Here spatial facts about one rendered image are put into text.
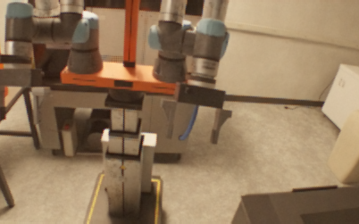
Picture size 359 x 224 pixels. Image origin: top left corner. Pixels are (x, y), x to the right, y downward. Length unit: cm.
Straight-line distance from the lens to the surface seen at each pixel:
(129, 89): 105
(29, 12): 80
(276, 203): 59
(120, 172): 134
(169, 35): 79
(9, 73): 80
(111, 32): 184
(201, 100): 69
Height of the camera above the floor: 161
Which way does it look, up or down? 31 degrees down
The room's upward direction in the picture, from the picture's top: 9 degrees clockwise
